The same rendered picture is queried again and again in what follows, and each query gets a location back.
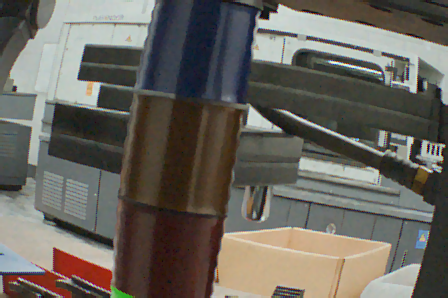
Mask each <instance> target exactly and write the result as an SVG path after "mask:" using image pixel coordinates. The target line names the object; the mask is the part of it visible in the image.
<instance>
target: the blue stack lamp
mask: <svg viewBox="0 0 448 298"><path fill-rule="evenodd" d="M154 2H155V4H154V7H153V9H152V11H151V14H150V16H151V21H150V23H149V25H148V26H147V30H148V31H147V36H146V38H145V40H144V42H143V44H144V51H143V52H142V55H141V56H140V60H141V62H140V66H139V68H138V71H137V74H136V75H137V82H136V84H135V86H134V89H139V90H149V91H154V92H164V93H170V94H175V95H178V94H180V95H186V96H191V97H197V98H202V99H213V100H219V101H225V102H230V103H236V104H241V105H247V104H246V95H247V93H248V91H249V89H250V87H249V80H248V78H249V77H250V75H251V73H252V69H251V63H252V61H253V57H254V51H253V47H254V46H255V44H256V36H255V33H256V32H257V29H258V28H259V26H258V20H257V19H258V17H259V16H260V14H261V12H259V11H258V10H255V9H254V8H248V7H245V6H242V5H235V4H232V3H227V2H219V1H215V0H154Z"/></svg>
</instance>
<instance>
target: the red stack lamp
mask: <svg viewBox="0 0 448 298"><path fill-rule="evenodd" d="M117 198H118V203H119V205H118V206H117V208H116V210H117V211H116V219H117V220H116V224H115V225H114V228H115V233H116V235H115V237H114V238H115V239H114V240H113V245H114V248H115V250H114V251H113V255H112V259H113V262H114V263H113V266H112V268H111V271H112V274H113V277H112V280H111V285H112V286H113V287H115V288H116V289H117V290H119V291H121V292H123V293H126V294H127V295H130V296H132V297H135V298H212V295H213V294H214V291H215V280H216V278H217V268H218V266H219V264H220V252H221V249H222V239H223V236H224V234H225V222H226V221H227V219H228V215H226V214H201V213H192V212H184V211H178V210H172V209H167V208H163V207H159V206H156V205H152V204H148V203H144V202H140V201H137V200H134V199H131V198H128V197H125V196H122V195H117Z"/></svg>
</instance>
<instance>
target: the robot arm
mask: <svg viewBox="0 0 448 298"><path fill-rule="evenodd" d="M56 2H57V0H0V97H1V94H2V92H3V89H4V86H5V84H6V82H7V78H8V77H9V74H10V72H11V69H12V68H13V66H14V64H15V62H16V60H17V59H18V56H19V55H20V53H21V52H22V50H24V48H25V47H26V45H27V42H28V40H29V39H32V40H34V38H35V36H36V34H37V33H38V30H39V29H43V28H45V27H46V26H47V25H48V23H49V21H50V20H51V18H52V16H53V13H54V10H55V5H56Z"/></svg>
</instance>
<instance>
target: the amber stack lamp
mask: <svg viewBox="0 0 448 298"><path fill-rule="evenodd" d="M132 94H133V103H132V106H131V107H130V109H129V110H130V120H129V121H128V124H127V126H126V127H127V137H126V138H125V148H124V150H125V153H124V155H123V157H122V169H121V174H120V186H119V189H118V193H119V194H120V195H122V196H125V197H128V198H131V199H134V200H137V201H140V202H144V203H148V204H152V205H156V206H159V207H163V208H167V209H172V210H178V211H184V212H192V213H201V214H227V213H229V201H230V198H231V185H232V183H233V180H234V168H235V166H236V164H237V151H238V149H239V146H240V144H241V143H240V134H241V131H242V130H243V124H242V117H243V115H244V113H245V109H241V108H230V107H225V106H219V105H214V104H208V103H203V102H197V101H192V100H190V101H187V100H181V99H176V98H171V97H159V96H154V95H149V94H148V95H143V94H138V93H132Z"/></svg>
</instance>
